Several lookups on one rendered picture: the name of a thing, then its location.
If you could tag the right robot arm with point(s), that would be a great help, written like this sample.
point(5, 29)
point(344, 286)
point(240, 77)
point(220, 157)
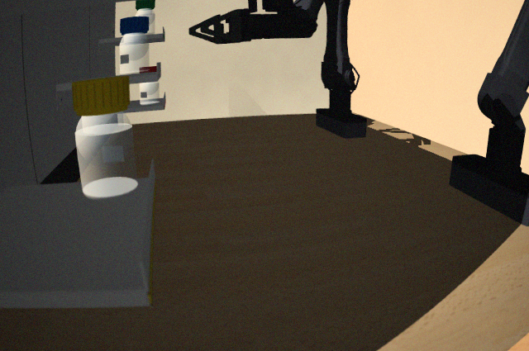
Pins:
point(336, 68)

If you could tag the bottle with dark blue cap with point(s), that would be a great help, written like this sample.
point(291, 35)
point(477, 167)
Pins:
point(134, 46)

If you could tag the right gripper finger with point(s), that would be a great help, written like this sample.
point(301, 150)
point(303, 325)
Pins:
point(235, 25)
point(217, 27)

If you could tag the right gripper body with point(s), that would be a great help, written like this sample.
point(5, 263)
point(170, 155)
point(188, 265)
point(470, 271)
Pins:
point(257, 23)

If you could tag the clear glass bottle with yellow cap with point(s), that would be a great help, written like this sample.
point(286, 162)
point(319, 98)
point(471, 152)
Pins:
point(104, 138)

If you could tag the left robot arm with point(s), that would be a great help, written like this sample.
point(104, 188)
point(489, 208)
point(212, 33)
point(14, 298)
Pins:
point(501, 98)

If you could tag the white bottle with green cap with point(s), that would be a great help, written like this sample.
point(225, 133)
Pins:
point(145, 9)

